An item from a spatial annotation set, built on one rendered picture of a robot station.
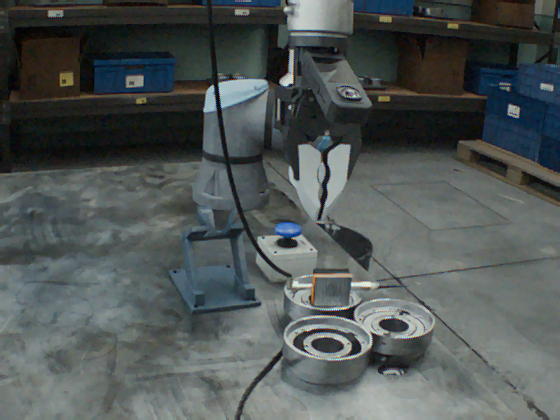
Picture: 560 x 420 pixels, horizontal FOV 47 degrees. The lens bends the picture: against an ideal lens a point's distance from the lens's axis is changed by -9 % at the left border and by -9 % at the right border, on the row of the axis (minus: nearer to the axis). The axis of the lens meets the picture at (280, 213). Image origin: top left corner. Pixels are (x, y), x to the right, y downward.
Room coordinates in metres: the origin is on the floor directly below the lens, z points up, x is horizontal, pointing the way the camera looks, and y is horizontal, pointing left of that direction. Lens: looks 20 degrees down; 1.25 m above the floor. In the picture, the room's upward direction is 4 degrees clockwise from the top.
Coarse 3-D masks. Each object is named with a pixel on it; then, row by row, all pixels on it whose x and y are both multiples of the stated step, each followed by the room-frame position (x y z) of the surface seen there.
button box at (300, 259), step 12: (264, 240) 0.99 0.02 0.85; (276, 240) 0.99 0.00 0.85; (300, 240) 0.99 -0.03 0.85; (264, 252) 0.97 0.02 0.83; (276, 252) 0.94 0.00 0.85; (288, 252) 0.95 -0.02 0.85; (300, 252) 0.95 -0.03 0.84; (312, 252) 0.96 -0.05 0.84; (264, 264) 0.96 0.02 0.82; (276, 264) 0.94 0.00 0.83; (288, 264) 0.94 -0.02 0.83; (300, 264) 0.95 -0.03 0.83; (312, 264) 0.96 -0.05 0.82; (276, 276) 0.94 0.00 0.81
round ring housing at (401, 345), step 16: (368, 304) 0.81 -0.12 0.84; (384, 304) 0.82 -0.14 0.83; (400, 304) 0.82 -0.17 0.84; (416, 304) 0.81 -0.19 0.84; (384, 320) 0.79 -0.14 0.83; (400, 320) 0.79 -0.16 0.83; (432, 320) 0.77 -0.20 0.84; (384, 336) 0.72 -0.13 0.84; (400, 336) 0.72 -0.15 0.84; (416, 336) 0.72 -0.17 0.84; (432, 336) 0.75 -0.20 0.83; (384, 352) 0.72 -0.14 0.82; (400, 352) 0.72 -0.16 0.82; (416, 352) 0.72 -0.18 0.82
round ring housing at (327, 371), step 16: (304, 320) 0.75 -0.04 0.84; (320, 320) 0.76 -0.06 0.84; (336, 320) 0.76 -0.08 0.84; (288, 336) 0.73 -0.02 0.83; (320, 336) 0.73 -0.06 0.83; (336, 336) 0.73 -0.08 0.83; (368, 336) 0.72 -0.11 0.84; (288, 352) 0.69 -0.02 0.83; (304, 352) 0.67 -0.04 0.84; (320, 352) 0.69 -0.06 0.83; (336, 352) 0.73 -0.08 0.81; (368, 352) 0.69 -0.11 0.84; (288, 368) 0.70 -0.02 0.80; (304, 368) 0.67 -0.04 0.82; (320, 368) 0.66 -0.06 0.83; (336, 368) 0.66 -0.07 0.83; (352, 368) 0.67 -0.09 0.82; (320, 384) 0.67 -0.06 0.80; (336, 384) 0.67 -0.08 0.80
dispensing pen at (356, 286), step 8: (320, 272) 0.83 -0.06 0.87; (328, 272) 0.83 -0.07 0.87; (336, 272) 0.83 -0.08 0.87; (344, 272) 0.83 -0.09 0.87; (288, 280) 0.82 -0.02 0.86; (312, 280) 0.83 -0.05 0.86; (288, 288) 0.82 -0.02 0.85; (296, 288) 0.81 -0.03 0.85; (304, 288) 0.82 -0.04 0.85; (352, 288) 0.83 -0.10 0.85; (360, 288) 0.83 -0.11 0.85; (368, 288) 0.83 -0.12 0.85; (376, 288) 0.83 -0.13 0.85
